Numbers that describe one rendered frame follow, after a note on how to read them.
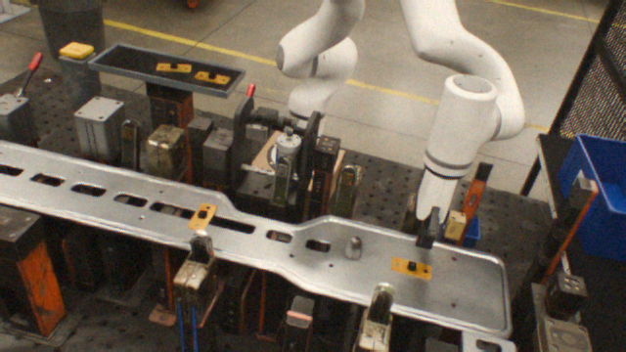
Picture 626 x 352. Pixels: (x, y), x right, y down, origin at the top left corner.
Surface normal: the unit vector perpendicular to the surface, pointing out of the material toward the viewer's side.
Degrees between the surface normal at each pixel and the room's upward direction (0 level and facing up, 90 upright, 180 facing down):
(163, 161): 90
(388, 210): 0
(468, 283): 0
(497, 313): 0
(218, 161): 90
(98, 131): 90
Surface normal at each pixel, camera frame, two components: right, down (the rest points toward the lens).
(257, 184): 0.11, -0.79
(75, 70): -0.22, 0.58
